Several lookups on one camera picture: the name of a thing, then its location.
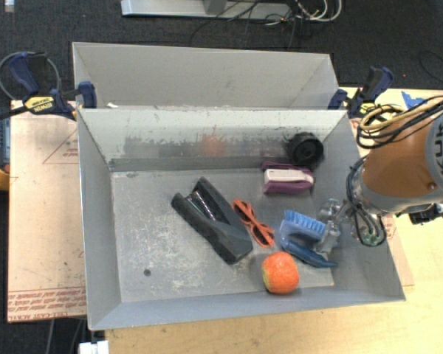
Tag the grey metal bin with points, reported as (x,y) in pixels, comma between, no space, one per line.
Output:
(162,234)

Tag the orange toy apple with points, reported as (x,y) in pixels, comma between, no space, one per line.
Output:
(280,273)

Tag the black stapler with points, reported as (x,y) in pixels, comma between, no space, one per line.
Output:
(218,227)

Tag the small white scrap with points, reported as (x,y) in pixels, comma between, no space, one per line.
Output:
(112,105)

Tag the black round knob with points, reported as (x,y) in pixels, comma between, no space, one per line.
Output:
(305,150)

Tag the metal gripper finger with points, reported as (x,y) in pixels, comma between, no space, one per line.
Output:
(328,239)
(328,208)

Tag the black cylinder on white bracket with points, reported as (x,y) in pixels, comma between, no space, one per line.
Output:
(422,215)

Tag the orange sunglasses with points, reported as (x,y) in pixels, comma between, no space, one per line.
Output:
(251,222)

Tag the brown cardboard board red print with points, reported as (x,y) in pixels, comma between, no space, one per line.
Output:
(44,212)

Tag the blue scrubbing brush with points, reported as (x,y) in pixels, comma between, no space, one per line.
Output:
(299,231)

